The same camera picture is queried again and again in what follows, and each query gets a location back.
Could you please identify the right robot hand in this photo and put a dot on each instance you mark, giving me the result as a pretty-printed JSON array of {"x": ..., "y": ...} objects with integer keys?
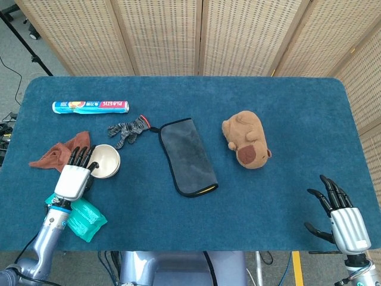
[{"x": 348, "y": 226}]

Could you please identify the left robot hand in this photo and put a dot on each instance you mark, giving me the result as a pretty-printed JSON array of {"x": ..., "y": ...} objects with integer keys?
[{"x": 71, "y": 181}]

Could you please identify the cream plastic bowl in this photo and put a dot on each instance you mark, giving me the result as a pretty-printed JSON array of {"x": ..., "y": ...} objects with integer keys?
[
  {"x": 118, "y": 168},
  {"x": 105, "y": 159}
]

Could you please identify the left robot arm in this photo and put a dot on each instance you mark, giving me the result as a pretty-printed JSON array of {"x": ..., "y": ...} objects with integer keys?
[{"x": 44, "y": 241}]

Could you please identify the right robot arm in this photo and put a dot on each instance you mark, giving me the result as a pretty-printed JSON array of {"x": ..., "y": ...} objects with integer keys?
[{"x": 361, "y": 268}]

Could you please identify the rust brown cloth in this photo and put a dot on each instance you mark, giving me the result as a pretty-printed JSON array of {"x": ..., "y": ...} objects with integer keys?
[{"x": 55, "y": 153}]

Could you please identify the teal wet wipes pack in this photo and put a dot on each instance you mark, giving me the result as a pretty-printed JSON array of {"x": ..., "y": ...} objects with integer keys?
[{"x": 86, "y": 219}]

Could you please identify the blue plastic wrap box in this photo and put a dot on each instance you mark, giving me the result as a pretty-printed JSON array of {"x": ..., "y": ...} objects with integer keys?
[{"x": 89, "y": 107}]

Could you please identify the grey striped knit glove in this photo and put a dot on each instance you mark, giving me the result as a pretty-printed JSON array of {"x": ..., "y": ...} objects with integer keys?
[{"x": 128, "y": 129}]

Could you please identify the grey microfiber towel yellow inside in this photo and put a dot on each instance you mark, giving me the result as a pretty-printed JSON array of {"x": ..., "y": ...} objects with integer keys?
[{"x": 187, "y": 158}]

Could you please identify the blue fabric table cover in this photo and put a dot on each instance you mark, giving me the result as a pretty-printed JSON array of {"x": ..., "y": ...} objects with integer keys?
[{"x": 190, "y": 220}]

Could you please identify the brown capybara plush toy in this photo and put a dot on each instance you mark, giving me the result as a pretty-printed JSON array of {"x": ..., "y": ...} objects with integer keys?
[{"x": 247, "y": 137}]

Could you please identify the silver robot torso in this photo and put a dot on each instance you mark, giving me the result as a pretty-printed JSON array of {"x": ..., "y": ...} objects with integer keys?
[{"x": 178, "y": 269}]

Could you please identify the black stand pole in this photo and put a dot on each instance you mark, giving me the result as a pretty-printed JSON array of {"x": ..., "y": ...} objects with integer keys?
[{"x": 26, "y": 47}]

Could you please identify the wicker folding screen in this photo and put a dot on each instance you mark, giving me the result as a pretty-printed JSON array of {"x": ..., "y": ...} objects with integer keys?
[{"x": 166, "y": 35}]

